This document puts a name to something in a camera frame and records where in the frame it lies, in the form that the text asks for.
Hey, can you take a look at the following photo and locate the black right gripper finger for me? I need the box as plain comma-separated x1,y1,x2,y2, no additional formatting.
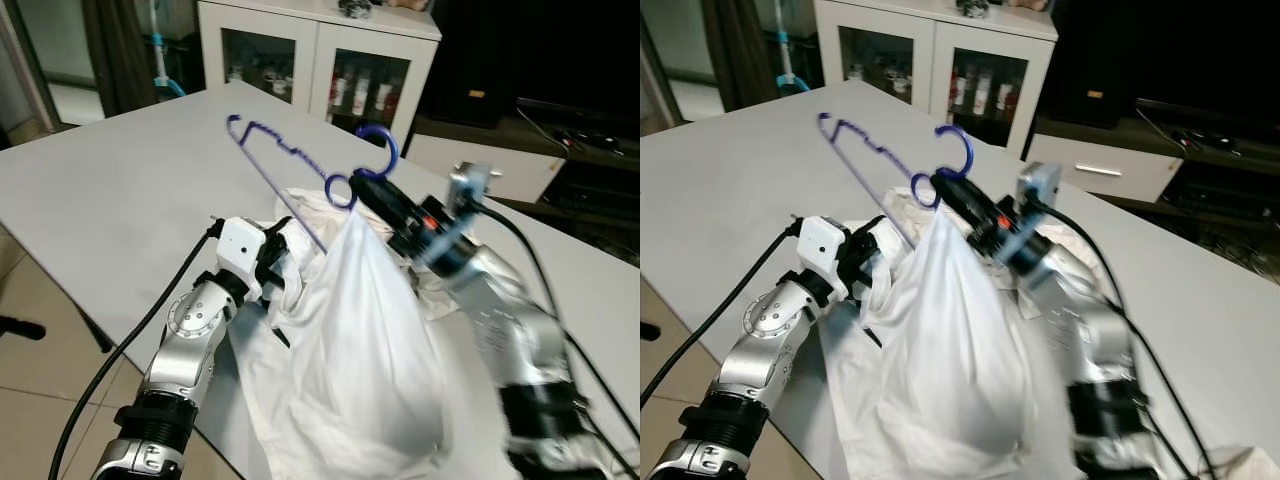
930,172,986,223
350,175,406,226

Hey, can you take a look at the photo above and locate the dark curtain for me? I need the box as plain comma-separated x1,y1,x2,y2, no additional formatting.
700,0,776,113
82,0,159,119

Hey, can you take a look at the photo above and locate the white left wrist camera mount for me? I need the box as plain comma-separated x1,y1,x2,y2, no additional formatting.
797,215,851,273
215,216,267,276

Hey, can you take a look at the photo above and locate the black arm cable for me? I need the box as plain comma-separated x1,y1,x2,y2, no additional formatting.
48,218,223,480
478,200,641,471
640,220,806,406
1045,200,1216,480

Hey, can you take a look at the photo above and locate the black loudspeaker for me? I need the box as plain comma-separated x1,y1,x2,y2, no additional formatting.
425,0,523,129
1040,0,1141,129

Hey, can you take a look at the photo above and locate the white polo shirt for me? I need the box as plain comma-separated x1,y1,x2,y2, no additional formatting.
830,205,1061,480
228,205,453,480

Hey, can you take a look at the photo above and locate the white glass door cabinet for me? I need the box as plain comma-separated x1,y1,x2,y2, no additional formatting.
815,0,1059,126
197,0,443,129

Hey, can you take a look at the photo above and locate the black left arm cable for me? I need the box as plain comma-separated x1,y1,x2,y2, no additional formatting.
48,218,223,480
640,220,806,406

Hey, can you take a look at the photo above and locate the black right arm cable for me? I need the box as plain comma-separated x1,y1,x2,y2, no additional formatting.
1045,200,1216,480
478,200,641,471

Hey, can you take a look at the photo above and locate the blue plastic hanger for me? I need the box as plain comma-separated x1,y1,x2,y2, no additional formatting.
225,113,401,253
816,112,973,251

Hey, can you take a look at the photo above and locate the white drawer TV bench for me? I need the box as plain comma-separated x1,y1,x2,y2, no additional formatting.
1025,95,1280,236
405,95,641,241

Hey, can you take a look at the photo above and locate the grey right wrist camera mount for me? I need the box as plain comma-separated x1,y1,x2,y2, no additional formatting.
1018,162,1063,213
447,162,496,216

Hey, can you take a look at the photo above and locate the blue white mop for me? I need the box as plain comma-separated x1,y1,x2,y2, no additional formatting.
772,0,811,96
148,0,189,99

